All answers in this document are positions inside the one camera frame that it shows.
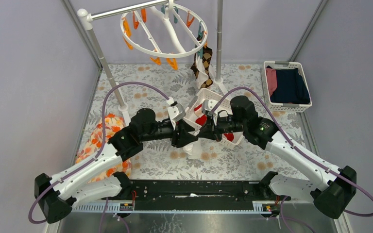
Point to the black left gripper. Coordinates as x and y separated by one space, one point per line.
178 135

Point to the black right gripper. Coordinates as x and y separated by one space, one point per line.
207 131

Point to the white sock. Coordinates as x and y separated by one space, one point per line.
202 76
193 150

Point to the teal front clip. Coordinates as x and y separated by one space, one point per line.
200 53

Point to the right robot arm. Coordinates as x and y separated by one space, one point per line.
328 186

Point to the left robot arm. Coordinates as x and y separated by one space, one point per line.
58 194

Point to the orange front left clip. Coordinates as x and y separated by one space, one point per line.
172 63

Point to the orange clip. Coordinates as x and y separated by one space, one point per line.
172 63
156 60

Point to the orange right clip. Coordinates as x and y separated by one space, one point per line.
156 60

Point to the white round clip hanger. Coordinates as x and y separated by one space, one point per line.
167 31

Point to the floral grey tablecloth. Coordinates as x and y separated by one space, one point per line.
161 161

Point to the red snowflake sock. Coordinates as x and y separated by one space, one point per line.
202 119

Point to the white perforated sock basket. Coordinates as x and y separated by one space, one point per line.
199 98

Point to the white rack right foot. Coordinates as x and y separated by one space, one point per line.
214 72

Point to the pink garment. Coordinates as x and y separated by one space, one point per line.
271 80

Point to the white basket with clothes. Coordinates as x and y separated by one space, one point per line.
289 107

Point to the navy garment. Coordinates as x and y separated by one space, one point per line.
291 88

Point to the grey horizontal rack bar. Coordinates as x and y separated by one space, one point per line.
127 9

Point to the grey left rack pole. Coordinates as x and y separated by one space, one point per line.
82 15

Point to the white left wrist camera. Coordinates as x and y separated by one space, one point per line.
175 110

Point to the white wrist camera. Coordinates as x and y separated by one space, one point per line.
175 110
207 107

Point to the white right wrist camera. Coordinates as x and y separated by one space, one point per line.
207 107

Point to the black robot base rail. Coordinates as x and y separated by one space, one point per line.
188 195

